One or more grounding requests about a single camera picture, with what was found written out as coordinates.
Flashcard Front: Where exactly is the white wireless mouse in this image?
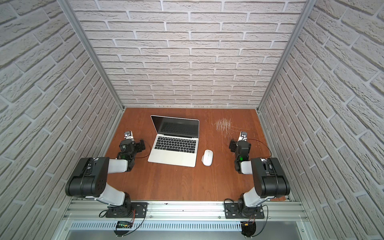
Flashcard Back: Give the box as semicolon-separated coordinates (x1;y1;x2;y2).
202;150;214;167

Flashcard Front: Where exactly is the silver laptop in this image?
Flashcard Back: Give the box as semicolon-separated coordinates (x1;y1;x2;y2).
148;115;200;168

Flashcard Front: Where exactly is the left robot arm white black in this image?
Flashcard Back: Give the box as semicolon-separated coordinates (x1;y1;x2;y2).
65;138;146;212

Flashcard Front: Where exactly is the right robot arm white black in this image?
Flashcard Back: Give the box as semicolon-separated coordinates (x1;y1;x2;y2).
229;140;291;214

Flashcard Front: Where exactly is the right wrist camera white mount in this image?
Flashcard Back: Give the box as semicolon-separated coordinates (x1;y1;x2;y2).
238;131;248;141

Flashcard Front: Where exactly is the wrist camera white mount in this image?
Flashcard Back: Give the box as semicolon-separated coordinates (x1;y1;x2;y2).
124;131;134;140
238;131;248;141

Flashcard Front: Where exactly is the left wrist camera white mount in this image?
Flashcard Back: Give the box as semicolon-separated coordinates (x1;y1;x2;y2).
124;131;134;140

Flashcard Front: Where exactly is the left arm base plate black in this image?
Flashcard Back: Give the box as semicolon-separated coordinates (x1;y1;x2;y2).
104;202;148;219

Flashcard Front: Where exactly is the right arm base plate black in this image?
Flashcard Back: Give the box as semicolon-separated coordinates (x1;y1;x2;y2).
224;202;265;220

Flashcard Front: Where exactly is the left electronics board with wires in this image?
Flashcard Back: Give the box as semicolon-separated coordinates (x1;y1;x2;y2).
114;221;135;237

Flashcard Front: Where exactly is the aluminium front rail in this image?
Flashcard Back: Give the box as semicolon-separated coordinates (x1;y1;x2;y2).
63;200;309;222

